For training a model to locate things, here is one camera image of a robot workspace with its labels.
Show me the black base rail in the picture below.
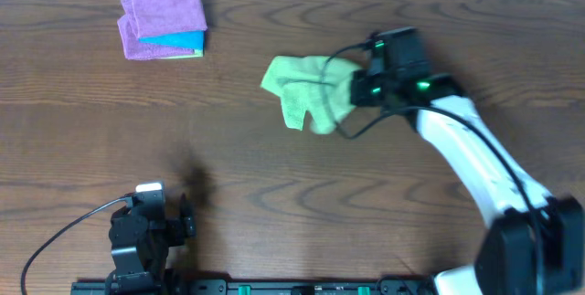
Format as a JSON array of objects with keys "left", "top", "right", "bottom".
[{"left": 70, "top": 279, "right": 438, "bottom": 295}]

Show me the green microfiber cloth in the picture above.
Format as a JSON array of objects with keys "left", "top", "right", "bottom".
[{"left": 261, "top": 56, "right": 360, "bottom": 134}]

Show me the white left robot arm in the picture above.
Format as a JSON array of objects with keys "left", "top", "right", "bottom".
[{"left": 104, "top": 190, "right": 196, "bottom": 295}]

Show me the blue folded cloth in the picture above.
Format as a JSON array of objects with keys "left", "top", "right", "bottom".
[{"left": 139, "top": 31, "right": 205, "bottom": 50}]

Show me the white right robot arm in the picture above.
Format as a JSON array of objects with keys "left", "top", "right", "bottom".
[{"left": 350, "top": 70, "right": 584, "bottom": 294}]

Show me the lower purple folded cloth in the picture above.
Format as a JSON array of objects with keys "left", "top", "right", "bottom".
[{"left": 117, "top": 0, "right": 194, "bottom": 60}]

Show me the light green bottom cloth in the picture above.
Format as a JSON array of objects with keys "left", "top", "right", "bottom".
[{"left": 165, "top": 49, "right": 204, "bottom": 59}]

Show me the top purple folded cloth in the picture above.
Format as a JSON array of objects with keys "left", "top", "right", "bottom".
[{"left": 131, "top": 0, "right": 207, "bottom": 38}]

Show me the purple folded cloth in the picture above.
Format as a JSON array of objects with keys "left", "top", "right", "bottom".
[
  {"left": 131, "top": 0, "right": 207, "bottom": 38},
  {"left": 117, "top": 0, "right": 194, "bottom": 60}
]

